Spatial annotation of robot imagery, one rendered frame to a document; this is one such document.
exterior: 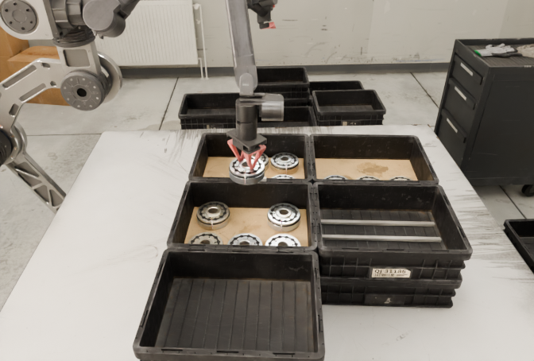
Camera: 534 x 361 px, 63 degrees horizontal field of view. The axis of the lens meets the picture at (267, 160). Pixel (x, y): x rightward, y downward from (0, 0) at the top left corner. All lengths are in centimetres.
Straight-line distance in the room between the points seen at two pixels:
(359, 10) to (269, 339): 373
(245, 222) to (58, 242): 66
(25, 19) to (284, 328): 100
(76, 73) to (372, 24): 341
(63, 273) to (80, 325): 23
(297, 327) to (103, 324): 55
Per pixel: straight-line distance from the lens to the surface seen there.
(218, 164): 164
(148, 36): 440
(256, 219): 138
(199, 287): 121
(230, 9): 117
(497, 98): 266
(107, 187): 185
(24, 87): 181
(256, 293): 118
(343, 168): 162
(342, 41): 452
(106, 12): 120
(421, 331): 134
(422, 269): 125
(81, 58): 159
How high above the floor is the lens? 175
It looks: 34 degrees down
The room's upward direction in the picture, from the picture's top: 1 degrees counter-clockwise
